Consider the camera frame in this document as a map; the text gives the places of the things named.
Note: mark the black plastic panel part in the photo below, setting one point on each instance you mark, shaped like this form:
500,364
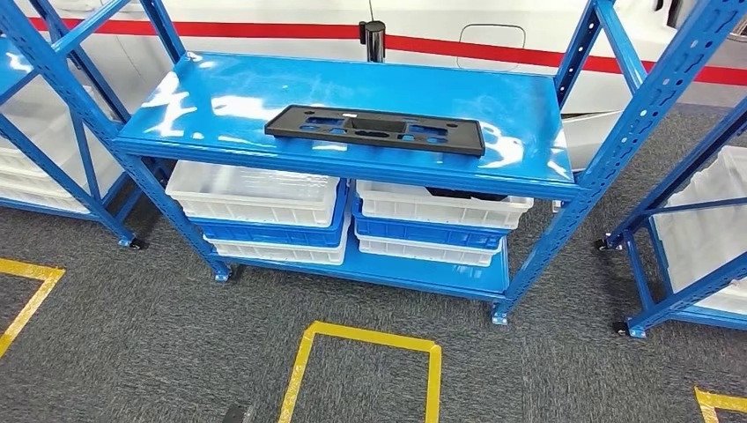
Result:
292,125
461,194

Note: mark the blue metal shelf rack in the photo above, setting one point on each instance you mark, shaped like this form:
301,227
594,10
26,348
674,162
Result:
671,303
350,87
87,192

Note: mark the metal floor socket plate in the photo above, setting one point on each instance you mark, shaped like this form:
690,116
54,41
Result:
557,206

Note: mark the white car with red stripe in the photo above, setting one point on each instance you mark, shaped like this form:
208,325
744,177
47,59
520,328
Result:
262,11

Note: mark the black robot left foot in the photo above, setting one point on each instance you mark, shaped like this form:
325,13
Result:
236,414

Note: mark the large white plastic bin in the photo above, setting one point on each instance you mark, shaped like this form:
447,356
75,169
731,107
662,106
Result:
700,245
35,111
17,175
35,201

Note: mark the yellow floor tape square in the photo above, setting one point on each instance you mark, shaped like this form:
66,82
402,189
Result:
29,271

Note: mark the black glossy post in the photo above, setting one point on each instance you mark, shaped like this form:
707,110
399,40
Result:
373,41

